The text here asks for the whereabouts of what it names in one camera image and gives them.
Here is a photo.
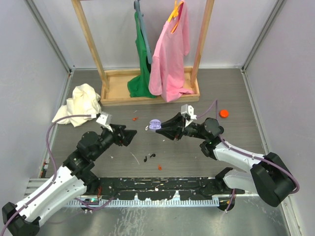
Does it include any yellow hanger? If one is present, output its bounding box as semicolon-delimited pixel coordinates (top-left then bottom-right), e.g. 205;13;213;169
167;0;184;33

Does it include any cream white cloth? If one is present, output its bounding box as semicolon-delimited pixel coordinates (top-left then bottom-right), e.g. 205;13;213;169
52;84;101;122

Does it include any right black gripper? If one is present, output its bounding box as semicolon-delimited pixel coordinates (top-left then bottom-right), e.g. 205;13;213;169
156;112;208;140

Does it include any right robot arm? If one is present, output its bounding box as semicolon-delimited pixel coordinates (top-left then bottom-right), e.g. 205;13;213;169
149;113;300;207

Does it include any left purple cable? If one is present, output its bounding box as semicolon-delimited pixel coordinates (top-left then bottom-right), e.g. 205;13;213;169
0;113;98;236

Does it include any grey cable duct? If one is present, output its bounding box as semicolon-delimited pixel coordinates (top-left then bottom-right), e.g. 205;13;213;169
63;196;220;208

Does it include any purple earbud case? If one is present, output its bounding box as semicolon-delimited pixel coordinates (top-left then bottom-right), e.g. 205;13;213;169
149;119;162;132

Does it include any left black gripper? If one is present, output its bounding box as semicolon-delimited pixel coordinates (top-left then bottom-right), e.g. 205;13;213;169
92;123;136;159

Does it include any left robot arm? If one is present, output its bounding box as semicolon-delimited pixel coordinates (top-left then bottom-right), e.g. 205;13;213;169
0;124;137;236

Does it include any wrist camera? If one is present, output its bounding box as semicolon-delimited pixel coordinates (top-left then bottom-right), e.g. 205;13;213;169
181;104;197;127
91;112;113;132

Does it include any wooden clothes rack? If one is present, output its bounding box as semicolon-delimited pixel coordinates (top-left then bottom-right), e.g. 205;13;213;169
72;0;214;106

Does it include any green shirt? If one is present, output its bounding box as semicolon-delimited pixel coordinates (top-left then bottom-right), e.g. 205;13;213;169
127;12;156;98

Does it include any grey-blue hanger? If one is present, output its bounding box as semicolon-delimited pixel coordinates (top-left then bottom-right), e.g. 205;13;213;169
134;0;152;64

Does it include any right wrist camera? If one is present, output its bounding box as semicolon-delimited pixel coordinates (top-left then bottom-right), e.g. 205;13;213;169
181;104;197;127

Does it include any pink t-shirt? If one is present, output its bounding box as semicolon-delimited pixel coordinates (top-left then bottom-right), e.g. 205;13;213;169
149;1;193;102

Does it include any orange earbud case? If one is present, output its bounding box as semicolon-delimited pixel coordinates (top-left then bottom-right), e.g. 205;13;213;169
219;110;229;118

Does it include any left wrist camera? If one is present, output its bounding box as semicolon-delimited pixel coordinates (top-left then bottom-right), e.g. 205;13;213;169
91;112;113;132

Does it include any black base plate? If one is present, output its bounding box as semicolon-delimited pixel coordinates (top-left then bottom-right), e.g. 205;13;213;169
96;177;230;201

